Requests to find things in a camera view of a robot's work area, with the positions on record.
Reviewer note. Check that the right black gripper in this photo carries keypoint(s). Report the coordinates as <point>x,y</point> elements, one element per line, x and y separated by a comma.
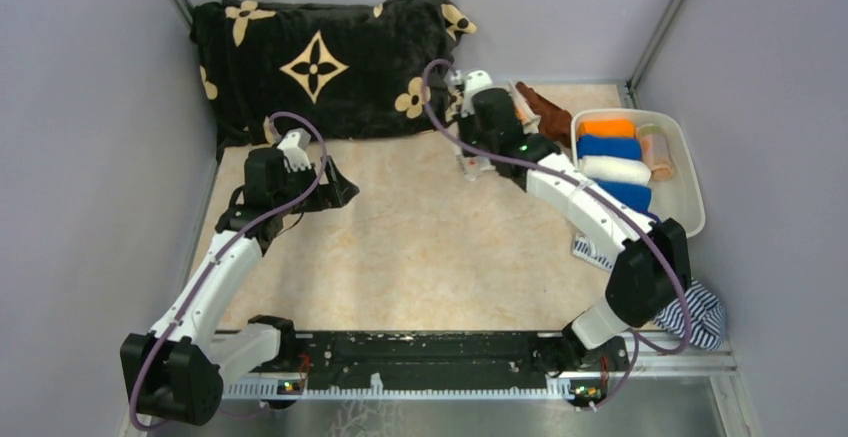
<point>463,123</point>

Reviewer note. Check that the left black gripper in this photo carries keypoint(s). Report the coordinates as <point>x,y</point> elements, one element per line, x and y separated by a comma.
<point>333,194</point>

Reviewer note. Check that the orange polka dot towel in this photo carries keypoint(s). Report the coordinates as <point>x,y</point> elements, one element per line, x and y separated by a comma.
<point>655,151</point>

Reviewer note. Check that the orange blue patterned towel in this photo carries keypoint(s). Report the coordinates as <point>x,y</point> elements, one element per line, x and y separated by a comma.
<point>472,165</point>

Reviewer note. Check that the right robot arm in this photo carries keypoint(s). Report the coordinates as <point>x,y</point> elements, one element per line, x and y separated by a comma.
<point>651,268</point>

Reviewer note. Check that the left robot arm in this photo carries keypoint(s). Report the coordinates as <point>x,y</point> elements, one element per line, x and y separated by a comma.
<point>178,370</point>

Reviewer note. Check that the brown towel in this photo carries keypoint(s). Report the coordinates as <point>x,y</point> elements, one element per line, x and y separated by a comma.
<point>554,121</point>

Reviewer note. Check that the blue rolled towel upper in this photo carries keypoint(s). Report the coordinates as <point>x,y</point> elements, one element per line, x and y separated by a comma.
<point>618,147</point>

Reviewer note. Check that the blue rolled towel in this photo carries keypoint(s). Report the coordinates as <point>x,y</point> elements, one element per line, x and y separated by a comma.
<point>618,147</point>
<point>637,197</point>

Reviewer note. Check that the orange rolled towel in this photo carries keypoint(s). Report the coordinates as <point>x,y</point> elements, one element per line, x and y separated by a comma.
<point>615,128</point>

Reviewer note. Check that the white rolled towel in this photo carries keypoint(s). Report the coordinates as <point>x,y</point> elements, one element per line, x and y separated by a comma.
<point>615,169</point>

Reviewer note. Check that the black pillow with beige flowers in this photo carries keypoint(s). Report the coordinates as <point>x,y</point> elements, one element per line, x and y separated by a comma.
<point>354,71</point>

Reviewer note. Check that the blue rolled towel lower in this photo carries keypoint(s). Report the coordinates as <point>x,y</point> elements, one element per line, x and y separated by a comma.
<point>637,197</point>

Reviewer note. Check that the white plastic bin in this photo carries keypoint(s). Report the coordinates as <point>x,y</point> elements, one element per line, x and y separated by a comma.
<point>679,198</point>

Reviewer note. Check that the blue white striped towel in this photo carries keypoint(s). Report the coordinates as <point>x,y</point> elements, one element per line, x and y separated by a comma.
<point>707,313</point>

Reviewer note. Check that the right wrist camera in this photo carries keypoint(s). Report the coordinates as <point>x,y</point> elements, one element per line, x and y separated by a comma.
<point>471,83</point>

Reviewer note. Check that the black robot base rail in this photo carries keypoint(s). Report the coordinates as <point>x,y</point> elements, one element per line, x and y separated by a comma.
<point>434,366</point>

